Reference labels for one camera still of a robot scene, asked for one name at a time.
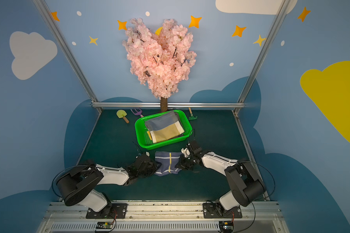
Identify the navy plaid pillowcase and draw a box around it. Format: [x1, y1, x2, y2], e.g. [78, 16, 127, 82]
[155, 151, 183, 177]

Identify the green plastic basket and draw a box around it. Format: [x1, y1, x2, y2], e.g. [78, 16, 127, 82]
[135, 110, 193, 150]

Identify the beige grey pillowcase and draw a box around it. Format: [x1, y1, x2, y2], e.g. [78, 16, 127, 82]
[145, 111, 185, 143]

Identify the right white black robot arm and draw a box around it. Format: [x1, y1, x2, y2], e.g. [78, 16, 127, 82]
[176, 140, 266, 213]

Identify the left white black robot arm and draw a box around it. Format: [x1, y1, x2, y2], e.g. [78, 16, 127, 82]
[52, 154, 161, 217]

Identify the green toy rake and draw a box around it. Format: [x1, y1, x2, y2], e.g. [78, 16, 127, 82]
[188, 107, 197, 120]

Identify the yellow-green toy shovel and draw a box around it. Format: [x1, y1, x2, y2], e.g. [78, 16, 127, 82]
[116, 110, 129, 124]

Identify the right green circuit board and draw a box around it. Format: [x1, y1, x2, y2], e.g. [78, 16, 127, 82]
[218, 221, 234, 233]

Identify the green circuit board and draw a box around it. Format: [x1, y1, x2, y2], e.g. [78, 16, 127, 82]
[218, 221, 234, 233]
[95, 221, 114, 231]

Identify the left green circuit board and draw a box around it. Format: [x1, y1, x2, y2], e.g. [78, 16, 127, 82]
[95, 221, 114, 231]

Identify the pink blossom artificial tree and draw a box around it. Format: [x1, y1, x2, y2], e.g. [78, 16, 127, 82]
[122, 18, 197, 112]

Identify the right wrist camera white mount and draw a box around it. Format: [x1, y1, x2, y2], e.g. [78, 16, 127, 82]
[181, 148, 191, 158]

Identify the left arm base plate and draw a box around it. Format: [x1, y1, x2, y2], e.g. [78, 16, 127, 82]
[86, 203, 128, 219]

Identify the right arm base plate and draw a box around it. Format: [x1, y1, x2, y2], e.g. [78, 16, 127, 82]
[202, 201, 243, 218]

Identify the aluminium frame crossbar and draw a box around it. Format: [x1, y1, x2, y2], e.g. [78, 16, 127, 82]
[91, 102, 245, 108]

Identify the right aluminium table edge rail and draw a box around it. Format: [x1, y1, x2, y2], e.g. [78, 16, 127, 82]
[233, 112, 270, 202]

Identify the front aluminium rail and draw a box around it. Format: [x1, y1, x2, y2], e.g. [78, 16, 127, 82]
[37, 201, 289, 233]

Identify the right aluminium frame post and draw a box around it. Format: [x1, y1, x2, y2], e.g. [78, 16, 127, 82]
[233, 0, 291, 116]

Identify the aluminium frame post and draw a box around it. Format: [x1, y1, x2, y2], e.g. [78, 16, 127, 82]
[33, 0, 99, 104]
[233, 0, 291, 116]

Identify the left aluminium frame post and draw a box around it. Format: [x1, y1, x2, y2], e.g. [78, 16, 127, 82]
[33, 0, 99, 104]

